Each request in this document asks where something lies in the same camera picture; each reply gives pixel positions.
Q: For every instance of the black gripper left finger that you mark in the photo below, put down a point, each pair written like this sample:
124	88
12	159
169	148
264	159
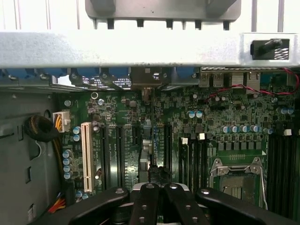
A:
145	206

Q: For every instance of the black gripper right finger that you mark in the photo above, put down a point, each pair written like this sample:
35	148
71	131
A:
187	208

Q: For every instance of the black RAM slot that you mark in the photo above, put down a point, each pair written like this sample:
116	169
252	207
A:
288	168
198	164
280	168
272	168
204	164
192	164
296	168

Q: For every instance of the CPU socket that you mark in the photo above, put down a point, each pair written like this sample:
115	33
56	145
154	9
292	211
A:
234	185

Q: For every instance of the long black expansion slot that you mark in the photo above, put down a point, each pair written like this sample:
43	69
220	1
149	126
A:
168	147
105	159
120	159

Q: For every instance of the blue expansion slot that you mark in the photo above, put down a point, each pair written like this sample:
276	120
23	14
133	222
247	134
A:
156	145

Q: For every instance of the short black expansion slot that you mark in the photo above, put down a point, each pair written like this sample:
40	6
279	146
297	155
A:
136	136

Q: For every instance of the white PCI slot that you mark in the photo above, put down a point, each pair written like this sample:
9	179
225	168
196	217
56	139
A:
86	152

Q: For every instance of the green motherboard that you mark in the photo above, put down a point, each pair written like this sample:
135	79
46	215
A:
234	112

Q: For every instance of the white power connector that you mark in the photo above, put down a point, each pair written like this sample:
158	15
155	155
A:
62	122

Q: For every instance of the silver rear port block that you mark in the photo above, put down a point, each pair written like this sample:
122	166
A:
253	82

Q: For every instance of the black open PC case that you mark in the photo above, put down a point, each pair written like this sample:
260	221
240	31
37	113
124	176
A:
140	49

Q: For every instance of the grey parts rack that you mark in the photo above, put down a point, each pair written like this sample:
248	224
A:
164	9

